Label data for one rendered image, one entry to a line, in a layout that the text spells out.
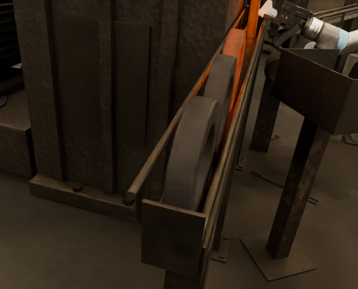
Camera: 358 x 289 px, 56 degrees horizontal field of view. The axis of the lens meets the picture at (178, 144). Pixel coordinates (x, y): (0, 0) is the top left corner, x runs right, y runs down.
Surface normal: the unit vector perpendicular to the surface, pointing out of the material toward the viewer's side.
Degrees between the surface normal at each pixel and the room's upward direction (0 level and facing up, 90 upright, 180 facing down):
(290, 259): 0
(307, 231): 0
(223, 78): 40
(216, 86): 49
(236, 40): 31
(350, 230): 0
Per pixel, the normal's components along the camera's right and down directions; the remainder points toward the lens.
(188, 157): -0.15, -0.17
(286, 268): 0.09, -0.87
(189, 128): -0.07, -0.49
